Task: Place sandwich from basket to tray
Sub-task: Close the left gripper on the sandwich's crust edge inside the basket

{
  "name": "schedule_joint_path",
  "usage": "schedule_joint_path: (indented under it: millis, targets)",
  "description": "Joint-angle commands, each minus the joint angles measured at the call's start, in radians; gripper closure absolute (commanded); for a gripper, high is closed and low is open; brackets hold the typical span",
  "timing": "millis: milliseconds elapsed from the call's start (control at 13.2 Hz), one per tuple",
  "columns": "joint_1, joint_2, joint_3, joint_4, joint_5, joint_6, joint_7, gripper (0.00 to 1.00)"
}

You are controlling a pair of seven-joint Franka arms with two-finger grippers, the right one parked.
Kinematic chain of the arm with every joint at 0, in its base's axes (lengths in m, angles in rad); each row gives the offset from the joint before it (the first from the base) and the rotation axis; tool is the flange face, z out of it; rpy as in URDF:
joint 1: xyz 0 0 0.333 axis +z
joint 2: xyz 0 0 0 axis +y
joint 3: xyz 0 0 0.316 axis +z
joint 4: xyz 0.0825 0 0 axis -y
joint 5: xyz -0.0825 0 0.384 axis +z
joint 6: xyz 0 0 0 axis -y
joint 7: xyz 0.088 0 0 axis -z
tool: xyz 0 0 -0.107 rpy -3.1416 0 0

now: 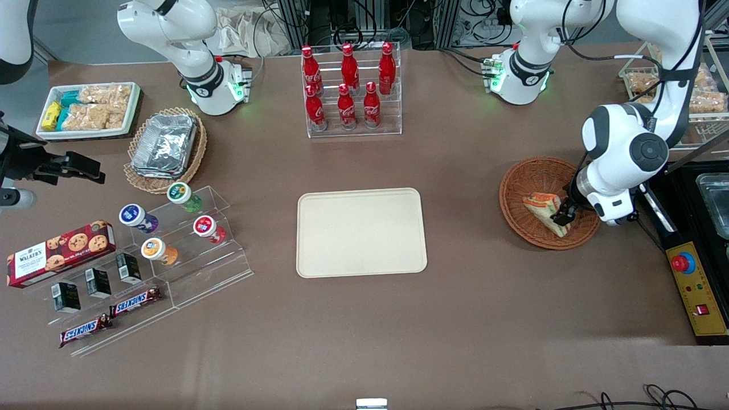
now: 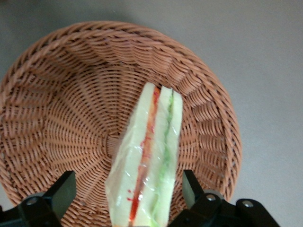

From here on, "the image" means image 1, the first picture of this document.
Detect white wire basket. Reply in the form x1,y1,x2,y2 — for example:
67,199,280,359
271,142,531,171
620,33,729,150

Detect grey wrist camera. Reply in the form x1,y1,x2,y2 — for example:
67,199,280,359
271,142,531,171
592,191,638,227
0,188,36,209

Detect oval light wicker basket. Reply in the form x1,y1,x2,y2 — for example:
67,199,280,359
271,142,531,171
124,107,208,195

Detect white rectangular snack bin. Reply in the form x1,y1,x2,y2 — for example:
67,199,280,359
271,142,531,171
35,81,142,141

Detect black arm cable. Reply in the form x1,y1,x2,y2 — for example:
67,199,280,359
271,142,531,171
561,0,707,114

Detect yellow snack packet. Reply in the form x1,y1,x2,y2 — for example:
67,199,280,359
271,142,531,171
41,101,62,132

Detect yellow emergency stop control box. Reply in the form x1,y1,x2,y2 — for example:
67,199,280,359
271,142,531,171
665,242,729,346

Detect triangle sandwich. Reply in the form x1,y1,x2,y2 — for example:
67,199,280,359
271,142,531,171
522,192,572,238

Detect green lid gum jar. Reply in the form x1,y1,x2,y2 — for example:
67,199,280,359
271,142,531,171
166,181,203,214

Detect purple lid gum jar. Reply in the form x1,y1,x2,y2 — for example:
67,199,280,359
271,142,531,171
118,203,159,234

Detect Snickers chocolate bar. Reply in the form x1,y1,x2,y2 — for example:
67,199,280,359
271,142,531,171
110,287,162,318
59,314,112,349

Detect clear acrylic stepped display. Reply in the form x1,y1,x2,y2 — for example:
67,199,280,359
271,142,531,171
28,185,254,358

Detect red Walkers cookie box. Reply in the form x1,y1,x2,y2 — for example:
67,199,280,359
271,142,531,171
7,220,117,289

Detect white crumpled cloth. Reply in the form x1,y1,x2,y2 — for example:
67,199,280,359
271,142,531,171
215,5,291,58

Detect clear rice cracker bag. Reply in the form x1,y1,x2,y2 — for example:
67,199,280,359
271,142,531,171
63,102,125,132
79,84,133,106

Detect metal container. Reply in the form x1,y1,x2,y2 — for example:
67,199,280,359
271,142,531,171
695,173,729,241

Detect small black box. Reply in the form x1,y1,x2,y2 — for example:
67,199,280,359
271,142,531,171
85,268,112,299
116,252,142,285
52,282,82,313

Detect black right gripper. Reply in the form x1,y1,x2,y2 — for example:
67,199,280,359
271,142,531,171
0,126,107,186

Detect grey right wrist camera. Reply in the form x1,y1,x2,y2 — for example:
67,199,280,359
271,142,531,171
0,188,36,209

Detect red lid gum jar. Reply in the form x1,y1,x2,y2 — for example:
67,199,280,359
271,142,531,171
193,215,227,244

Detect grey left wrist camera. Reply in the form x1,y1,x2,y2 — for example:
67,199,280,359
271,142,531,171
592,191,638,227

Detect black appliance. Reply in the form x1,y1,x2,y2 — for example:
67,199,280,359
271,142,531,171
649,161,729,268

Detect round brown wicker basket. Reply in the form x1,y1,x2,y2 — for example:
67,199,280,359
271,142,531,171
499,156,601,251

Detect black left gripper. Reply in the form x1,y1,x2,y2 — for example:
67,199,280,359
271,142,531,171
551,168,596,226

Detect beige plastic tray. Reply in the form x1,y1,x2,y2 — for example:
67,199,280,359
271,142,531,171
296,187,428,279

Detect orange lid gum jar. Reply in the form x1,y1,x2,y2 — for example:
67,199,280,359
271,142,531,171
141,237,179,266

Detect clear cracker snack bag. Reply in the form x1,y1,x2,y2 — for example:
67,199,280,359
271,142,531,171
686,90,728,114
698,61,719,92
626,69,661,95

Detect red cola bottle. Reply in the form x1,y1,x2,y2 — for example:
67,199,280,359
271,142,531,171
378,42,397,95
337,84,358,131
305,84,328,132
363,81,382,129
341,43,361,95
301,46,323,95

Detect stacked foil containers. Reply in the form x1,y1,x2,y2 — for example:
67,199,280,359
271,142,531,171
131,113,198,179

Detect black floor cables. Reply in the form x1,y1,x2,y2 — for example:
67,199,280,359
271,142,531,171
535,384,710,410

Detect clear acrylic bottle rack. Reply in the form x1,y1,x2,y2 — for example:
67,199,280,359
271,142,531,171
301,42,403,139

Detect dark equipment rack with cables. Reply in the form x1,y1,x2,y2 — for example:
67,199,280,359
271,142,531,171
276,0,462,50

